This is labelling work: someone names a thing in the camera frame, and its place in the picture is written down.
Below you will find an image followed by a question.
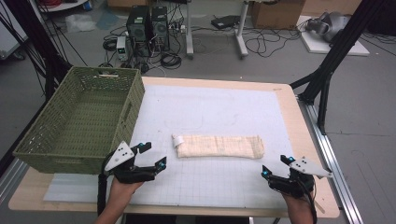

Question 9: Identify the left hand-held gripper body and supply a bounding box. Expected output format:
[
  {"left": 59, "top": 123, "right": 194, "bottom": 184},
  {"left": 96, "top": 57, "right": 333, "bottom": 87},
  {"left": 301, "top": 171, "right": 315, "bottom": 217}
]
[{"left": 103, "top": 140, "right": 157, "bottom": 185}]

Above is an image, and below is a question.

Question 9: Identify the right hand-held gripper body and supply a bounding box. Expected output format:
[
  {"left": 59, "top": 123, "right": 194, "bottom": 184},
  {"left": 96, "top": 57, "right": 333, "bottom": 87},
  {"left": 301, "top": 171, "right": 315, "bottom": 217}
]
[{"left": 268, "top": 156, "right": 333, "bottom": 199}]

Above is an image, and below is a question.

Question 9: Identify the green woven basket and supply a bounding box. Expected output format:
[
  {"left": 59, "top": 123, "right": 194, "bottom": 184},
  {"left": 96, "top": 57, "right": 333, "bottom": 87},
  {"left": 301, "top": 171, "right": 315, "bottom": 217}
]
[{"left": 12, "top": 65, "right": 147, "bottom": 175}]

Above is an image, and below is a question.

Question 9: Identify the cream checked towel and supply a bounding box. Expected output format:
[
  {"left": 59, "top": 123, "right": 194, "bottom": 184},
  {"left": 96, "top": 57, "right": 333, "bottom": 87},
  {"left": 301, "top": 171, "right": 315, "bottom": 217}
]
[{"left": 171, "top": 133, "right": 266, "bottom": 160}]

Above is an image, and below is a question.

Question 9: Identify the person's left hand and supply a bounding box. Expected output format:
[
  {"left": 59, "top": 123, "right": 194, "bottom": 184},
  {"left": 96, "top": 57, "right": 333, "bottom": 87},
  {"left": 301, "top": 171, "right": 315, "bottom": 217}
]
[{"left": 108, "top": 177, "right": 145, "bottom": 201}]

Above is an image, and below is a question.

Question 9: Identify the person's right hand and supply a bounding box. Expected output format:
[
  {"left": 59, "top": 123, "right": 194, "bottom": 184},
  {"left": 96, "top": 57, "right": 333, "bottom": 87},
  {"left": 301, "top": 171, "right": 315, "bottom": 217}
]
[{"left": 281, "top": 191, "right": 314, "bottom": 208}]

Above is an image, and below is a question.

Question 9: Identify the white grid mat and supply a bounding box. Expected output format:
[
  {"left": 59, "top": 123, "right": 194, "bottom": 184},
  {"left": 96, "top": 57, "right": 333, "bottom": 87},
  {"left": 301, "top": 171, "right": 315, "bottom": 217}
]
[{"left": 43, "top": 84, "right": 295, "bottom": 210}]

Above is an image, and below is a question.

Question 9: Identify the white power supply unit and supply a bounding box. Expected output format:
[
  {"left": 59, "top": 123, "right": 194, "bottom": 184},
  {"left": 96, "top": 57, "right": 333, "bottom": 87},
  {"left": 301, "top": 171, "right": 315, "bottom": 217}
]
[{"left": 116, "top": 35, "right": 131, "bottom": 63}]

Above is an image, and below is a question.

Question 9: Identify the white floor board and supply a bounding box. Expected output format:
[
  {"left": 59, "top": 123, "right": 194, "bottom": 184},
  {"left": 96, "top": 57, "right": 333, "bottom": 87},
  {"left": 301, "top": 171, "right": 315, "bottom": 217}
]
[{"left": 296, "top": 15, "right": 371, "bottom": 57}]

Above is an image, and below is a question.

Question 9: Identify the black computer tower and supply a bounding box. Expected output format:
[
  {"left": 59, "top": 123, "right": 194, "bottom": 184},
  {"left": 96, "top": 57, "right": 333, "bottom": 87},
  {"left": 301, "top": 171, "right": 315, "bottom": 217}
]
[
  {"left": 125, "top": 5, "right": 152, "bottom": 58},
  {"left": 150, "top": 6, "right": 171, "bottom": 52}
]

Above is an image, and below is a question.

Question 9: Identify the white desk leg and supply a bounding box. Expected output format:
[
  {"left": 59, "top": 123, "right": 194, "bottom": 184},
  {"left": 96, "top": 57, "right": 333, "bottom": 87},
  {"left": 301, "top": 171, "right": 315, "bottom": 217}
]
[
  {"left": 233, "top": 0, "right": 250, "bottom": 59},
  {"left": 184, "top": 0, "right": 196, "bottom": 61}
]

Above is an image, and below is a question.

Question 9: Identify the clear plastic bag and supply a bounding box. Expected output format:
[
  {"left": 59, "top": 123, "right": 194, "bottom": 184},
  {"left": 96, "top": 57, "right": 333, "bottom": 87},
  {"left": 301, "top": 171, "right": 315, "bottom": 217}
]
[{"left": 64, "top": 13, "right": 97, "bottom": 35}]

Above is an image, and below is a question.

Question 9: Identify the grey headset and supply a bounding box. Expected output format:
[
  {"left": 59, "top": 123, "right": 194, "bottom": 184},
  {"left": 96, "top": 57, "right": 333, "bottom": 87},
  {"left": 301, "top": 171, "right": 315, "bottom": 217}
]
[{"left": 305, "top": 11, "right": 352, "bottom": 44}]

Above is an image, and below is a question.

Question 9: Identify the brown cardboard box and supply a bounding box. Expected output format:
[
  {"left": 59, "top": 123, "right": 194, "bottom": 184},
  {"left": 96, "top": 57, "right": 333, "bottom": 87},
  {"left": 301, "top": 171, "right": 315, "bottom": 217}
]
[{"left": 250, "top": 0, "right": 306, "bottom": 31}]

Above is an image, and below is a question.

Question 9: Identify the flat black device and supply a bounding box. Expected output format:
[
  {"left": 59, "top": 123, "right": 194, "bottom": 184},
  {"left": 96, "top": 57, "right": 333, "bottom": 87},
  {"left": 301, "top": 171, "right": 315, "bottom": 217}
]
[{"left": 210, "top": 14, "right": 241, "bottom": 31}]

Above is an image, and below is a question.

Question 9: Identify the aluminium rail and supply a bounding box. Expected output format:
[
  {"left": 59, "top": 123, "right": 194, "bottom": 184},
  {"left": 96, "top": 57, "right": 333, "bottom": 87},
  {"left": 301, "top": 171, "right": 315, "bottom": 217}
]
[
  {"left": 298, "top": 98, "right": 364, "bottom": 224},
  {"left": 0, "top": 158, "right": 30, "bottom": 204}
]

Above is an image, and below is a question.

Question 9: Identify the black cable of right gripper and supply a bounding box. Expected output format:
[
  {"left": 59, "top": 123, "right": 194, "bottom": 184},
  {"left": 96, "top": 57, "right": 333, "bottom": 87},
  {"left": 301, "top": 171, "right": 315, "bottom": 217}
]
[{"left": 297, "top": 178, "right": 318, "bottom": 224}]

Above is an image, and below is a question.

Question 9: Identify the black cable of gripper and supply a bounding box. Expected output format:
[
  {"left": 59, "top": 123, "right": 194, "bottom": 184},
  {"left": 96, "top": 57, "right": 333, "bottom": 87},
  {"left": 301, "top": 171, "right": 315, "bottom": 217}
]
[
  {"left": 96, "top": 151, "right": 114, "bottom": 217},
  {"left": 297, "top": 178, "right": 318, "bottom": 224}
]

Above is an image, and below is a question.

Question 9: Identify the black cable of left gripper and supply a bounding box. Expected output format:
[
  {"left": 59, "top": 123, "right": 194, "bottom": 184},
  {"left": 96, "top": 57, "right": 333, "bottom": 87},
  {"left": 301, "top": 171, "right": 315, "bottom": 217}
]
[{"left": 96, "top": 151, "right": 114, "bottom": 217}]

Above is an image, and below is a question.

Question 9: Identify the coiled black cable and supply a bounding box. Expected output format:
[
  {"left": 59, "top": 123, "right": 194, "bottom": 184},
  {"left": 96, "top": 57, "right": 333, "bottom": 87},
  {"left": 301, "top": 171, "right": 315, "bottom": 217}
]
[{"left": 160, "top": 51, "right": 183, "bottom": 71}]

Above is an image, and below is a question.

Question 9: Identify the tangle of black floor cables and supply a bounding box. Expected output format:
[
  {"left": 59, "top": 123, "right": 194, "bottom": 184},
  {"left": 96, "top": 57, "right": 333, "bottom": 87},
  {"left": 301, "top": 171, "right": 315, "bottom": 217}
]
[{"left": 244, "top": 27, "right": 303, "bottom": 59}]

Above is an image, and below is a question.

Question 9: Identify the black metal frame stand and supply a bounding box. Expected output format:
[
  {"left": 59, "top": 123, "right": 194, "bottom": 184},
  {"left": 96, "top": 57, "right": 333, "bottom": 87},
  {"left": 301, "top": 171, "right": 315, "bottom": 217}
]
[
  {"left": 289, "top": 0, "right": 388, "bottom": 135},
  {"left": 2, "top": 0, "right": 73, "bottom": 102}
]

